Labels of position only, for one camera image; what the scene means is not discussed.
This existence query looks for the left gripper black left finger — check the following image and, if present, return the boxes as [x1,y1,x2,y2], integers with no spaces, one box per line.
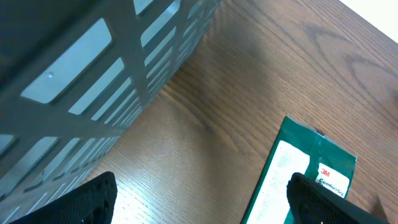
[12,171,118,224]

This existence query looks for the green snack bag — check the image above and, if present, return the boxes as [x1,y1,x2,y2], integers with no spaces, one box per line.
[241,116,358,223]

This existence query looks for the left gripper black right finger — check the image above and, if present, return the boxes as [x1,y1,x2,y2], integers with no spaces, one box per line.
[287,172,386,224]

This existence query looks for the grey plastic mesh basket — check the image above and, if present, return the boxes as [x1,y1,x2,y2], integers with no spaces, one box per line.
[1,0,219,223]

